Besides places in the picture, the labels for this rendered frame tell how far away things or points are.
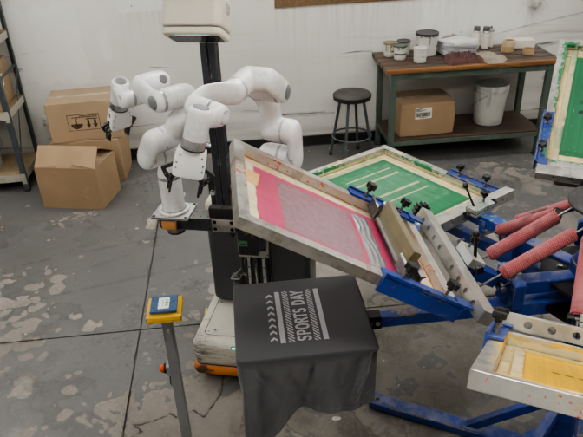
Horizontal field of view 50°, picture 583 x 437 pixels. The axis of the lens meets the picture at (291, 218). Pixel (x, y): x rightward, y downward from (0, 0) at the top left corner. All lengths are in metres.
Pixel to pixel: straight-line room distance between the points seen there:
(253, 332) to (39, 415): 1.61
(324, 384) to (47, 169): 3.61
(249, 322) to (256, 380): 0.22
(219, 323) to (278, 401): 1.17
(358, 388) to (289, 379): 0.25
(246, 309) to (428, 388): 1.37
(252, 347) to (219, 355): 1.14
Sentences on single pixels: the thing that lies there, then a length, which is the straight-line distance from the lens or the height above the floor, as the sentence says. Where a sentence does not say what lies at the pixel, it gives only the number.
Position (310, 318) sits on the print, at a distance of 2.28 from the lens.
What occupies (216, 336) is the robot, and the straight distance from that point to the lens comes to 3.29.
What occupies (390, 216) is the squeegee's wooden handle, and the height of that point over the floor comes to 1.28.
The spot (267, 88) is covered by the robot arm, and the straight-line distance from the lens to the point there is 2.12.
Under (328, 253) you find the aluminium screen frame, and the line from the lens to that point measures 1.82.
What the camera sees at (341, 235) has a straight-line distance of 2.08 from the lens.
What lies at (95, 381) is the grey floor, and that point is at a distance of 3.63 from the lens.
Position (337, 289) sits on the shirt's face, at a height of 0.95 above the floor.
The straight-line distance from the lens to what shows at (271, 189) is 2.10.
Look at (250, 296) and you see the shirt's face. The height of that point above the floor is 0.95.
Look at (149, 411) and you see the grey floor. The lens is 3.38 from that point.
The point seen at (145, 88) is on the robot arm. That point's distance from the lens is 2.33.
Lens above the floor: 2.38
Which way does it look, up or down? 29 degrees down
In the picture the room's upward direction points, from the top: 2 degrees counter-clockwise
